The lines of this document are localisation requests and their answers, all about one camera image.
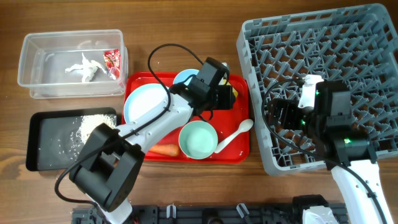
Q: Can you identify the light blue bowl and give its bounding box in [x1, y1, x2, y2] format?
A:
[173, 69, 199, 86]

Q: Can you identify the mint green bowl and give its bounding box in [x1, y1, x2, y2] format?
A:
[178, 121, 218, 160]

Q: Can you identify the light blue plate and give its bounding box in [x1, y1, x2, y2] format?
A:
[123, 83, 167, 123]

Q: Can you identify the red snack wrapper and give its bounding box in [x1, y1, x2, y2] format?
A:
[103, 49, 121, 80]

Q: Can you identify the food scraps and rice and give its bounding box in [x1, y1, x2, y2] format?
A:
[69, 114, 117, 157]

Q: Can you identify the white tissue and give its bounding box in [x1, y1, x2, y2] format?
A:
[65, 53, 108, 83]

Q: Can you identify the yellow plastic cup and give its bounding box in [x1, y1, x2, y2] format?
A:
[219, 79, 238, 98]

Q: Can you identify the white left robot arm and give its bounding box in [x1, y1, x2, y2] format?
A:
[69, 57, 232, 223]

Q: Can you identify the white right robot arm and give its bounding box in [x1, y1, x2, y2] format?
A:
[261, 81, 393, 223]

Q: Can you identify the grey plastic dishwasher rack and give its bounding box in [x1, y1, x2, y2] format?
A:
[236, 4, 397, 176]

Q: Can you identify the clear plastic waste bin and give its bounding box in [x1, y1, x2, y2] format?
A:
[17, 29, 128, 99]

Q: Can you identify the black waste tray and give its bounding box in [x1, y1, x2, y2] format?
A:
[25, 107, 121, 172]

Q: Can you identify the white plastic spoon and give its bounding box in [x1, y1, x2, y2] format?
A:
[215, 119, 254, 154]

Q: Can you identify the orange carrot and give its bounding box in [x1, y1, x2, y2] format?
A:
[149, 144, 180, 157]

